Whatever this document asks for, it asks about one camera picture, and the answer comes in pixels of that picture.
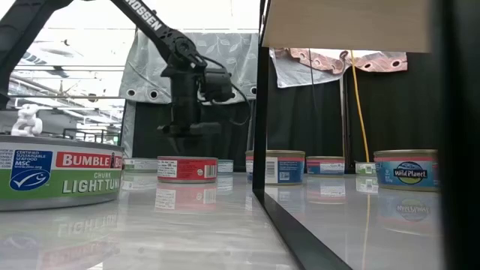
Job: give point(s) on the teal label silver can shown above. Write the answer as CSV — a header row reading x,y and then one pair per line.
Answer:
x,y
225,167

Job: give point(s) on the small pink-blue can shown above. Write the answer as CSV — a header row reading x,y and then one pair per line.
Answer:
x,y
325,167

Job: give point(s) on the white cloth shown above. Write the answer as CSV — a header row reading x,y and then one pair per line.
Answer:
x,y
296,75

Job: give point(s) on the black metal rack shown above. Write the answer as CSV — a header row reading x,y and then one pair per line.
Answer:
x,y
86,130

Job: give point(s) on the wooden shelf board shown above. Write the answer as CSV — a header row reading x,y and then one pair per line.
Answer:
x,y
345,26

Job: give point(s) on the black metal shelf frame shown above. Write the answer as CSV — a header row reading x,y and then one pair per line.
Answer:
x,y
260,112

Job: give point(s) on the grey leaf-pattern curtain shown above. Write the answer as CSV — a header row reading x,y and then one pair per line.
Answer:
x,y
232,52

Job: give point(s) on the white plastic figure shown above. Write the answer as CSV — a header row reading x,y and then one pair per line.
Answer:
x,y
26,123

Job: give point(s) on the black aluminium rig frame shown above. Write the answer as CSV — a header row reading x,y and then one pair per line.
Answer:
x,y
240,168

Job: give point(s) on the black backdrop curtain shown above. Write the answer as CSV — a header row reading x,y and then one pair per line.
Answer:
x,y
300,120

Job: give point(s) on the white label silver can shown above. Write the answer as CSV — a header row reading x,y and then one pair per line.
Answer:
x,y
140,165

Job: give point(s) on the pink patterned curtain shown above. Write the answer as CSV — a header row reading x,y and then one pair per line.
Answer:
x,y
378,62

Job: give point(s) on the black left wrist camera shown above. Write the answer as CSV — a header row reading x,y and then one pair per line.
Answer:
x,y
217,85

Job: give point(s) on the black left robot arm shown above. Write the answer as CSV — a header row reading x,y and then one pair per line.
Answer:
x,y
168,37

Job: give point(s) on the red label silver can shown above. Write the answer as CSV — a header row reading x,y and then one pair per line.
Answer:
x,y
187,170

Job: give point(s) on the green label silver tuna can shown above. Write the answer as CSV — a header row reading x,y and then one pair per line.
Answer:
x,y
365,168
56,176

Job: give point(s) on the gold Wild Planet can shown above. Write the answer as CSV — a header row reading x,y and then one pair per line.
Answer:
x,y
288,168
407,172

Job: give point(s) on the white vertical pole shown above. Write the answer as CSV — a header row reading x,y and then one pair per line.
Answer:
x,y
342,120

